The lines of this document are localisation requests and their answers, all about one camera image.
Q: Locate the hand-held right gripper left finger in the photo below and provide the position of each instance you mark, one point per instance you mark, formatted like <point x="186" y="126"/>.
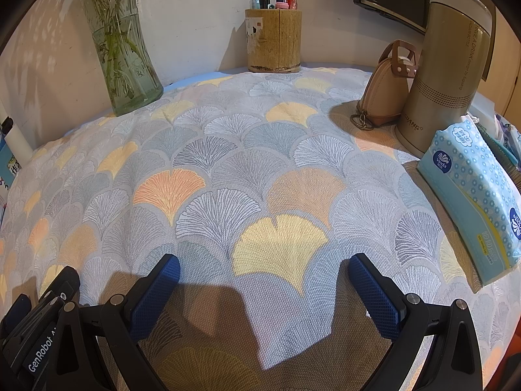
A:
<point x="158" y="293"/>

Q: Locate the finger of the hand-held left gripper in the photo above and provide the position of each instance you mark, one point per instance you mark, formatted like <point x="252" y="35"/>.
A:
<point x="16" y="313"/>
<point x="63" y="285"/>

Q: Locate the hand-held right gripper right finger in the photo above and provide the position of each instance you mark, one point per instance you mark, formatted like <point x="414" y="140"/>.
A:
<point x="374" y="293"/>

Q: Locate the row of books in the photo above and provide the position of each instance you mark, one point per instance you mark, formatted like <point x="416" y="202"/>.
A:
<point x="6" y="171"/>

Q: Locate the blue tissue pack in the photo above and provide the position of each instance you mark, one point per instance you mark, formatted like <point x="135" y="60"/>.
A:
<point x="472" y="195"/>

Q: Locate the fan pattern tablecloth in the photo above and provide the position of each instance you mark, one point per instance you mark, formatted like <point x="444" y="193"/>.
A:
<point x="228" y="171"/>

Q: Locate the white desk lamp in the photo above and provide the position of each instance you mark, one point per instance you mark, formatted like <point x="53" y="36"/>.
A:
<point x="16" y="142"/>

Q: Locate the teal cloth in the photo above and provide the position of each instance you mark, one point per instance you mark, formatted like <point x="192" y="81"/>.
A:
<point x="502" y="152"/>

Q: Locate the white box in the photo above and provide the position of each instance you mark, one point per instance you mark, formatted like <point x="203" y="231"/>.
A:
<point x="482" y="115"/>

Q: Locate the beige thermos bottle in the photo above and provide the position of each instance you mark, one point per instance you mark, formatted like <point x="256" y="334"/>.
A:
<point x="443" y="77"/>

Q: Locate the wooden pen holder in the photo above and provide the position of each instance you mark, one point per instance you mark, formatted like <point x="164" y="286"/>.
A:
<point x="272" y="40"/>

